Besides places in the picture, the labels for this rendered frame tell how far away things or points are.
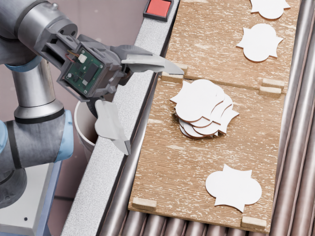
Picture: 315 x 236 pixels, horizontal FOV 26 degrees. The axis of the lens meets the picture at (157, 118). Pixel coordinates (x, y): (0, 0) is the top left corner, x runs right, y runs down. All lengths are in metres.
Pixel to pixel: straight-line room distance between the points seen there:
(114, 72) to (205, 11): 1.05
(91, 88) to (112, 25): 2.27
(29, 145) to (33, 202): 0.21
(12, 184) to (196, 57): 0.63
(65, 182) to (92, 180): 1.05
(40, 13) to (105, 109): 0.17
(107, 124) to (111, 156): 0.77
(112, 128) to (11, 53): 0.24
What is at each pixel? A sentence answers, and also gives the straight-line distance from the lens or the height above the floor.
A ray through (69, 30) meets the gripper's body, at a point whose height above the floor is 1.67.
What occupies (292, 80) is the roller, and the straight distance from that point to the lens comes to 1.94.
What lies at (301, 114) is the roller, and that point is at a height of 0.92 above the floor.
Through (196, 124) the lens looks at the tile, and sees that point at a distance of 1.75.
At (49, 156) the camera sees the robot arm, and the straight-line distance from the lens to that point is 1.60.
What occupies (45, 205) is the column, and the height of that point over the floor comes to 0.87.
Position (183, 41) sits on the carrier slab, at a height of 0.94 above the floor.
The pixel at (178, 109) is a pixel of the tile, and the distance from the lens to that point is 1.76.
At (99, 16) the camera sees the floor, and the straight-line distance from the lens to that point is 3.28.
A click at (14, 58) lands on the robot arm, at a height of 1.56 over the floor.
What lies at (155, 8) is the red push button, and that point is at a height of 0.93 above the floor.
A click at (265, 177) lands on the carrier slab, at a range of 1.75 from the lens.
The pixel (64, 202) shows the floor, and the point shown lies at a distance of 2.76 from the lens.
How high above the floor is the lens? 2.47
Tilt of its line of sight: 58 degrees down
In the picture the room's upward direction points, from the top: straight up
